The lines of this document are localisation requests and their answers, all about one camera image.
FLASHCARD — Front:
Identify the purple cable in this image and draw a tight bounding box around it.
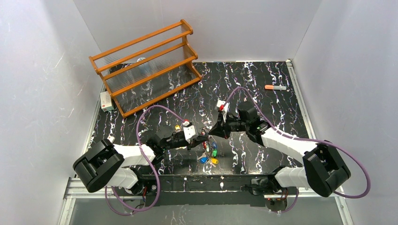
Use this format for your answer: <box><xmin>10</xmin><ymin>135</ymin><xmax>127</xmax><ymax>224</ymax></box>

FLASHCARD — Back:
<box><xmin>104</xmin><ymin>105</ymin><xmax>189</xmax><ymax>216</ymax></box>
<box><xmin>222</xmin><ymin>86</ymin><xmax>372</xmax><ymax>214</ymax></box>

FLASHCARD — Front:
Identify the white red small box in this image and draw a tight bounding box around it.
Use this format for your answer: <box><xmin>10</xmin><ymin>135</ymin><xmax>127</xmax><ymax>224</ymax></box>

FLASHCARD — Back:
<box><xmin>100</xmin><ymin>91</ymin><xmax>115</xmax><ymax>112</ymax></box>

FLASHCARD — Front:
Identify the orange white marker pen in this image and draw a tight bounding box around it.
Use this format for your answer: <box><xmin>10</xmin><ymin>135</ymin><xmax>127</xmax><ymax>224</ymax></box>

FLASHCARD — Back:
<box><xmin>264</xmin><ymin>85</ymin><xmax>287</xmax><ymax>90</ymax></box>

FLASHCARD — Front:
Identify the orange wooden shelf rack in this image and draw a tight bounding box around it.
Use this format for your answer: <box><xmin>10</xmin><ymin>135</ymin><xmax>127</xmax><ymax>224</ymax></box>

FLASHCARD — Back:
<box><xmin>88</xmin><ymin>19</ymin><xmax>202</xmax><ymax>118</ymax></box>

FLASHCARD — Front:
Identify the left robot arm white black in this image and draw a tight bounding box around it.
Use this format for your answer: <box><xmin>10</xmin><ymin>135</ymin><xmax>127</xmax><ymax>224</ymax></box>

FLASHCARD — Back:
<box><xmin>72</xmin><ymin>131</ymin><xmax>211</xmax><ymax>193</ymax></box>

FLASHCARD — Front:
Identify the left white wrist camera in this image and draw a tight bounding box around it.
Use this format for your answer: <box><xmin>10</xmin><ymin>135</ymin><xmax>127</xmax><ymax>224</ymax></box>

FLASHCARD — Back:
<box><xmin>182</xmin><ymin>120</ymin><xmax>199</xmax><ymax>143</ymax></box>

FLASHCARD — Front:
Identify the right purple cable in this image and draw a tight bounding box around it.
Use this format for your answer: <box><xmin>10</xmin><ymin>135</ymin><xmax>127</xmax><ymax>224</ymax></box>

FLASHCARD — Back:
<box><xmin>222</xmin><ymin>86</ymin><xmax>372</xmax><ymax>214</ymax></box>

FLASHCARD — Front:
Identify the small white card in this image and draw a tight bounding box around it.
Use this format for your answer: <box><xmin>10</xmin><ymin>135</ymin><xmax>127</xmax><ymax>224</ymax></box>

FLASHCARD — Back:
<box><xmin>107</xmin><ymin>135</ymin><xmax>115</xmax><ymax>143</ymax></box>

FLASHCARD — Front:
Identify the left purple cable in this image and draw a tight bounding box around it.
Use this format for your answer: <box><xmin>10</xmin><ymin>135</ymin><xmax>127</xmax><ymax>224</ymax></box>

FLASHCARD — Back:
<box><xmin>104</xmin><ymin>105</ymin><xmax>189</xmax><ymax>216</ymax></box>

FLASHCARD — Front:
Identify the aluminium frame rail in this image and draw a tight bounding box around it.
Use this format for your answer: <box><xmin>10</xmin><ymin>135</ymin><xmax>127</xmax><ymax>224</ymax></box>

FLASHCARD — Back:
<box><xmin>58</xmin><ymin>175</ymin><xmax>354</xmax><ymax>225</ymax></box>

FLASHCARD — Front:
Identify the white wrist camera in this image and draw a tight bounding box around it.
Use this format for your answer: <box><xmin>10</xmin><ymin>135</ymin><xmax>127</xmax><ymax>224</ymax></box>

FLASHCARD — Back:
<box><xmin>216</xmin><ymin>99</ymin><xmax>229</xmax><ymax>122</ymax></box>
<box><xmin>182</xmin><ymin>120</ymin><xmax>199</xmax><ymax>143</ymax></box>

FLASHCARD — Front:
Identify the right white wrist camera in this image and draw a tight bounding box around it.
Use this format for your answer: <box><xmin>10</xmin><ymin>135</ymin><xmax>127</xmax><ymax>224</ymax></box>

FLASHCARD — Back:
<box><xmin>216</xmin><ymin>99</ymin><xmax>229</xmax><ymax>122</ymax></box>

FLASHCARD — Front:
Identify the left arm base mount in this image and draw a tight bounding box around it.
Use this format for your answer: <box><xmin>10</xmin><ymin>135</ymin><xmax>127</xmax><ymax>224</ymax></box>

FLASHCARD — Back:
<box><xmin>115</xmin><ymin>175</ymin><xmax>158</xmax><ymax>197</ymax></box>

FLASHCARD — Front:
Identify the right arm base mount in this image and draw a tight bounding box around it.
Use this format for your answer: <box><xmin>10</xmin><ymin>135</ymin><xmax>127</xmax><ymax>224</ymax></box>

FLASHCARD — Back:
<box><xmin>245</xmin><ymin>177</ymin><xmax>296</xmax><ymax>212</ymax></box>

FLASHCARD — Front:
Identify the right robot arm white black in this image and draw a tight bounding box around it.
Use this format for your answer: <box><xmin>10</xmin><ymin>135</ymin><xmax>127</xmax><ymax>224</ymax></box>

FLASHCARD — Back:
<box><xmin>209</xmin><ymin>100</ymin><xmax>351</xmax><ymax>197</ymax></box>

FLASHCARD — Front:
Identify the bunch of coloured keys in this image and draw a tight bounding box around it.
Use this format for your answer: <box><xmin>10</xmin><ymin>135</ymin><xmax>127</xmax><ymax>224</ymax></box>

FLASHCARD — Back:
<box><xmin>197</xmin><ymin>136</ymin><xmax>219</xmax><ymax>168</ymax></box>

